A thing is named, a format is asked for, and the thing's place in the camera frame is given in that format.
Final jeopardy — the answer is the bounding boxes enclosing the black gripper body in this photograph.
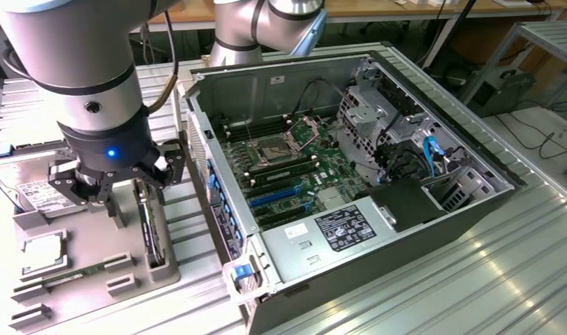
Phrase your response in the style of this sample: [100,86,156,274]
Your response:
[56,108,157,181]

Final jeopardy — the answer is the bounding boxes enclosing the black gpu card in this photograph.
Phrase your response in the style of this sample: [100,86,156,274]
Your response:
[132,177,170,270]

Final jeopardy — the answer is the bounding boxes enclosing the blue expansion slot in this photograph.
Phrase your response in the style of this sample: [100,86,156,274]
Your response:
[247,186,299,207]

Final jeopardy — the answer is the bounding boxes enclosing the silver hard disk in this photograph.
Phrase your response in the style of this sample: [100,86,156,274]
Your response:
[0,149,88,220]

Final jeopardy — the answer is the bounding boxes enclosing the grey parts rack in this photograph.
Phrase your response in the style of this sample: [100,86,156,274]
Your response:
[0,138,183,333]

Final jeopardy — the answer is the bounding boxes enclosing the thin metal locking lever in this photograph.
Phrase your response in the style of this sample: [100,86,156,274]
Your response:
[242,114,256,144]

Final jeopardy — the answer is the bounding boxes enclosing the silver CPU chip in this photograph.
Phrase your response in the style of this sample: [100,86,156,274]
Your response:
[21,237,64,272]

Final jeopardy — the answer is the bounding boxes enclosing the CPU socket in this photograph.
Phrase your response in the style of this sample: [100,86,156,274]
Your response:
[252,134,296,165]

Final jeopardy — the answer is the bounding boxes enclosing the green RAM stick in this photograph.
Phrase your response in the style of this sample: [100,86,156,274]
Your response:
[248,166,314,186]
[247,158,312,177]
[13,261,111,293]

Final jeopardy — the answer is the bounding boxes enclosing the metal socket cover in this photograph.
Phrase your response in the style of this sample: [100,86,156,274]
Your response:
[282,117,322,151]

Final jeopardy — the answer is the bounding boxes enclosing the green motherboard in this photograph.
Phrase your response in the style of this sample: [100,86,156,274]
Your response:
[216,114,374,232]

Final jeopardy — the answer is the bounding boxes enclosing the silver chipset heatsink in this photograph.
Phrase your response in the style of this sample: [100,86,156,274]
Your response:
[316,190,349,207]

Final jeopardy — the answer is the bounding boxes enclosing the grey power supply unit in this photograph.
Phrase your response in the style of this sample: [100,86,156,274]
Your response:
[259,195,399,284]

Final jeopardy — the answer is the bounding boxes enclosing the metal disk bay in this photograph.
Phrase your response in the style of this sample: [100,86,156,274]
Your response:
[335,84,407,184]

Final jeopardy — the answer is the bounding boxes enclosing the black plastic shroud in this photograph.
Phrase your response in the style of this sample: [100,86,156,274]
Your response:
[369,177,447,234]

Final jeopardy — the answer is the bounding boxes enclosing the open black PC case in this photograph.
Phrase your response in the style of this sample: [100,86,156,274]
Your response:
[176,50,530,335]

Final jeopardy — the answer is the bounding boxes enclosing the wooden desk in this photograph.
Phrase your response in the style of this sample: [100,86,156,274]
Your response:
[128,0,567,35]

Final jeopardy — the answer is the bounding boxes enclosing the black box device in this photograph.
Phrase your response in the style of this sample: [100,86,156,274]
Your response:
[469,68,540,119]

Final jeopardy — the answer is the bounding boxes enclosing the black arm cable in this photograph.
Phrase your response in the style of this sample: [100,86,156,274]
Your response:
[145,0,180,114]

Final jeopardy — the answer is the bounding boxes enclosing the black wire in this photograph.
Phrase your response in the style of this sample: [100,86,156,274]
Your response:
[295,77,349,117]

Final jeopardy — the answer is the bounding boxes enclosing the blue data wire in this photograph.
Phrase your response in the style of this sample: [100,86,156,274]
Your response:
[421,135,442,179]

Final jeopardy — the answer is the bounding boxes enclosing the black loose cables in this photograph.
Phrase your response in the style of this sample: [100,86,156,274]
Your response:
[492,100,567,175]

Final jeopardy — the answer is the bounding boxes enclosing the grey metal shelf frame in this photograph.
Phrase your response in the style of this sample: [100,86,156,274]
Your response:
[467,20,567,106]

